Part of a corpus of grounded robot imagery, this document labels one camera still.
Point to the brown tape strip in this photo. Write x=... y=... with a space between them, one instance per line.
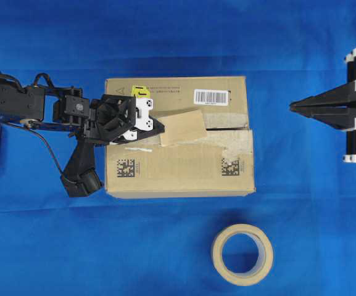
x=182 y=127

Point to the brown cardboard box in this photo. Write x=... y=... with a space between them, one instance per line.
x=220 y=165

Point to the beige masking tape roll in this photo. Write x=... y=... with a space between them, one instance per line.
x=247 y=267

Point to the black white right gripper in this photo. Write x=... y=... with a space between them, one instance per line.
x=326 y=108

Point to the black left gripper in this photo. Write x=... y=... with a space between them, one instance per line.
x=119 y=120

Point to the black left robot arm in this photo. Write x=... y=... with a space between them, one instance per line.
x=43 y=106

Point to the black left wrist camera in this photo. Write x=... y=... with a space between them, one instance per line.
x=79 y=177

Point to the blue table cloth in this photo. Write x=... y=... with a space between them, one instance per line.
x=305 y=198

